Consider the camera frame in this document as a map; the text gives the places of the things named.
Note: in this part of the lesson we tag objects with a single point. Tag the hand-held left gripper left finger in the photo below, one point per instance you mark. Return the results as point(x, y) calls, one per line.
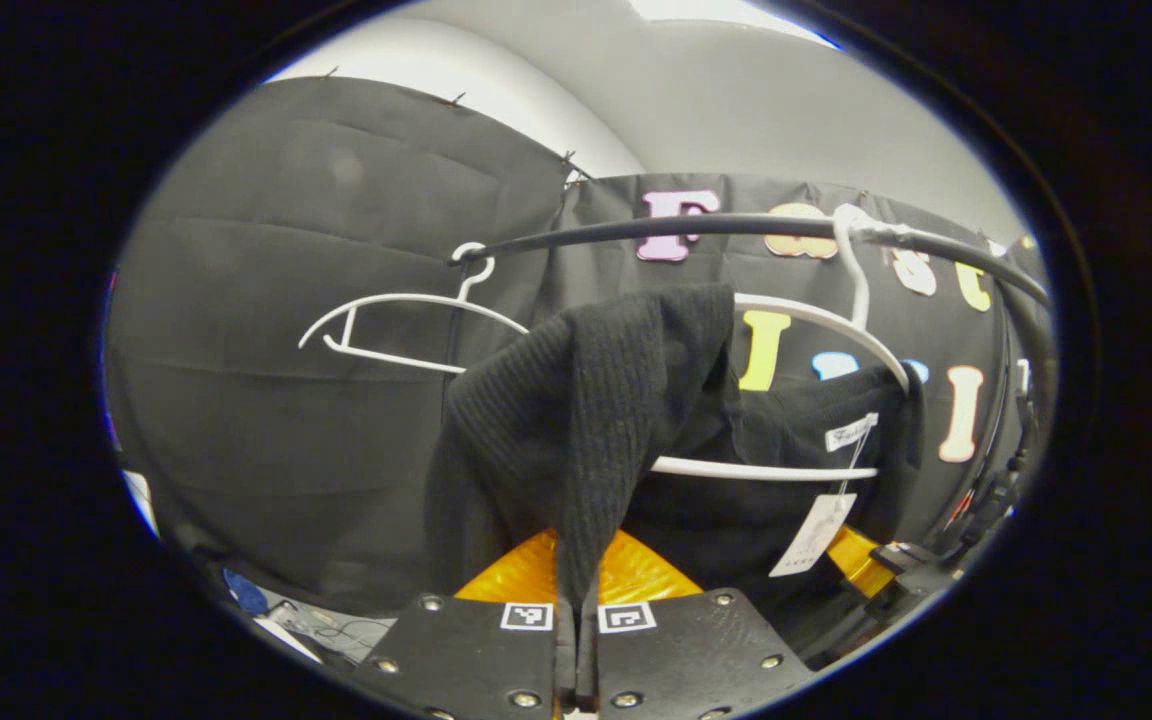
point(476, 650)

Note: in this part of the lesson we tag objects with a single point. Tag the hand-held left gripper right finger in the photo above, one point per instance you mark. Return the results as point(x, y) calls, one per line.
point(686, 650)

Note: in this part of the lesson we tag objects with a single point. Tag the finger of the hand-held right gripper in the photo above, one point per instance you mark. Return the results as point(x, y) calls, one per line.
point(861, 565)

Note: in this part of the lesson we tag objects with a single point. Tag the white clothes hanger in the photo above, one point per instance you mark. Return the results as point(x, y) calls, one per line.
point(766, 470)
point(396, 358)

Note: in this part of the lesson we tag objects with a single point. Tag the black knit garment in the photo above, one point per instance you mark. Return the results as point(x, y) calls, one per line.
point(576, 400)

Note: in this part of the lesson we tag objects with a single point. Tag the black metal clothes rack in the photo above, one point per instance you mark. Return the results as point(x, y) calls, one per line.
point(636, 232)

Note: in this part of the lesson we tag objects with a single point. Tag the white paper hang tag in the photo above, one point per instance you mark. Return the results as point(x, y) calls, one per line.
point(811, 535)

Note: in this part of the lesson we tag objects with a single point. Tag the blue object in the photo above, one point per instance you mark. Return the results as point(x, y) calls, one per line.
point(246, 592)

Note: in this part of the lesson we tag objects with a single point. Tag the black backdrop cloth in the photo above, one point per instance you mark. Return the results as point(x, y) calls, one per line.
point(286, 200)

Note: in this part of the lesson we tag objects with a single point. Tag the ceiling light panel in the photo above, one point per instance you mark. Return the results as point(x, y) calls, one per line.
point(726, 12)

